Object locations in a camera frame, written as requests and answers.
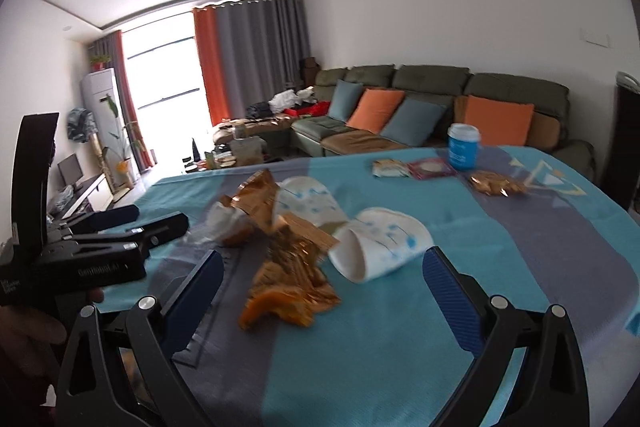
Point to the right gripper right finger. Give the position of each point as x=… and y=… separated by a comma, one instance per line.
x=551, y=387

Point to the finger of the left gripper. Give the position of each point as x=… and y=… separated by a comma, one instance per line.
x=161, y=231
x=98, y=221

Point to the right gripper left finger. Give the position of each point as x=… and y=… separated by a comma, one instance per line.
x=117, y=368

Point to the white tissue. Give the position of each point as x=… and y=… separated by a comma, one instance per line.
x=224, y=226

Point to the gold foil snack wrapper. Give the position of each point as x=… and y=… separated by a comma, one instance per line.
x=295, y=246

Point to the person's left hand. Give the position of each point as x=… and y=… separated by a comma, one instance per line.
x=27, y=336

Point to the white black TV cabinet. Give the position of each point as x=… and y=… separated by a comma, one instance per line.
x=93, y=194

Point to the small black monitor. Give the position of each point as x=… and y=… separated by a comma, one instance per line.
x=70, y=171

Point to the tall green floor plant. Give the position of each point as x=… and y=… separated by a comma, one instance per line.
x=117, y=148

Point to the covered standing fan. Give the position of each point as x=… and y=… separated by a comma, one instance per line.
x=80, y=125

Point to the cluttered coffee table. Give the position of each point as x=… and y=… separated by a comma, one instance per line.
x=236, y=153

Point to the white standing air conditioner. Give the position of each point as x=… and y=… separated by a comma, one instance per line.
x=100, y=95

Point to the left striped curtain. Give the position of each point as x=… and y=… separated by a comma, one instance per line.
x=109, y=52

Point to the pile of clothes on sofa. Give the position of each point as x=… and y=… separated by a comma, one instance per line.
x=291, y=103

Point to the orange and grey curtain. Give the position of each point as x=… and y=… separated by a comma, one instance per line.
x=249, y=50

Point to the gold wrapper near cup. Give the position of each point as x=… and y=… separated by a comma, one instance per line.
x=494, y=184

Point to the crushed white dotted paper cup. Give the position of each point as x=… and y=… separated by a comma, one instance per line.
x=374, y=243

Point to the black tower heater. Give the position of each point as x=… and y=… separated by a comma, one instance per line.
x=620, y=177

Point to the grey-blue cushion far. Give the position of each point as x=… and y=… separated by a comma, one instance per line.
x=345, y=99

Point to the grey-blue cushion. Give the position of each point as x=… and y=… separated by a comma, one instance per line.
x=413, y=122
x=345, y=99

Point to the white beige snack packet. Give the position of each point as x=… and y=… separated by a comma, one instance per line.
x=389, y=168

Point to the orange cushion left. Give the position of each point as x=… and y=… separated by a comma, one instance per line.
x=374, y=110

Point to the orange cushion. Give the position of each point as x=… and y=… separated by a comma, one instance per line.
x=499, y=123
x=374, y=110

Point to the dark red snack packet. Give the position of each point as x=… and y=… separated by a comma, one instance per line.
x=430, y=168

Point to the blue white paper cup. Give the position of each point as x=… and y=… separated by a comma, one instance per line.
x=463, y=146

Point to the orange cushion right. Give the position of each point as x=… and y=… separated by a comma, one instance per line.
x=499, y=123

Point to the grey-blue cushion near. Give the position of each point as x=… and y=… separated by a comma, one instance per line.
x=413, y=122

